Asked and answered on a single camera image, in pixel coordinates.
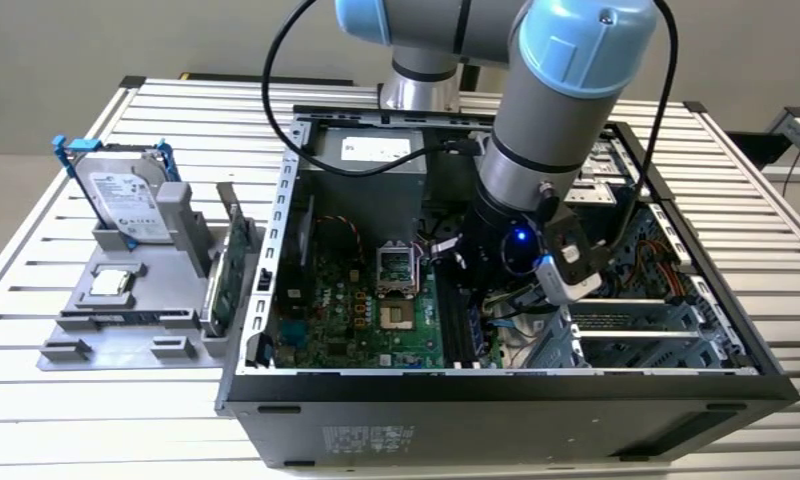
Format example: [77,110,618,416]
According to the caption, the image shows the black block beside table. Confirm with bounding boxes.
[726,130,794,166]

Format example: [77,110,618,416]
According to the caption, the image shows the metal socket cover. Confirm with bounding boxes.
[375,239,420,297]

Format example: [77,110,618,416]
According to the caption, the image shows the black open PC case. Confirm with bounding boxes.
[214,103,800,470]

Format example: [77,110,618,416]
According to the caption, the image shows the black cable bundle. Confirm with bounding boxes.
[479,284,619,331]

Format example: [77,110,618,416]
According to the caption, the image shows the RAM stick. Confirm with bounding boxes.
[464,299,487,354]
[59,310,195,325]

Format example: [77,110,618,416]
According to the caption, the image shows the thin black camera cable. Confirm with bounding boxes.
[599,0,681,251]

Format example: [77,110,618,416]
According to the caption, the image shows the silver drive cage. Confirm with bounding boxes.
[559,127,642,261]

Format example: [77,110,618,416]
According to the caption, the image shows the grey power supply unit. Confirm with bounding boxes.
[298,127,430,241]

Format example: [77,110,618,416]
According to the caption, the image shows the green motherboard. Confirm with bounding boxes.
[270,214,508,371]

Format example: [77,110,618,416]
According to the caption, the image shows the red yellow orange power wires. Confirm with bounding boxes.
[630,239,687,304]

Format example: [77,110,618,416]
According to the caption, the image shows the grey label sticker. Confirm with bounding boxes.
[320,424,416,455]

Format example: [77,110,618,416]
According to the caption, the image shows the hard disk in blue carrier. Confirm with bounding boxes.
[51,134,183,251]

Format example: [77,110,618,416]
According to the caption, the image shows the grey parts rack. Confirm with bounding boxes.
[36,182,268,372]

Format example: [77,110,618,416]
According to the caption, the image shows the CPU socket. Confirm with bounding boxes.
[376,294,420,332]

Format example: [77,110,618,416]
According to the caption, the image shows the green graphics card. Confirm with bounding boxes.
[199,182,255,339]

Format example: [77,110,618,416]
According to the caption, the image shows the silver CPU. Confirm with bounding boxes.
[89,269,135,297]

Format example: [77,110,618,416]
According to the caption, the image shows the twisted black yellow wire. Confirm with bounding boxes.
[315,214,370,265]

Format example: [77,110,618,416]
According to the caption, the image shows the black RAM slot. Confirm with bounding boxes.
[454,294,482,369]
[438,279,467,369]

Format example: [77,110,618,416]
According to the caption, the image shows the silver disk bay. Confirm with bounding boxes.
[559,297,733,370]

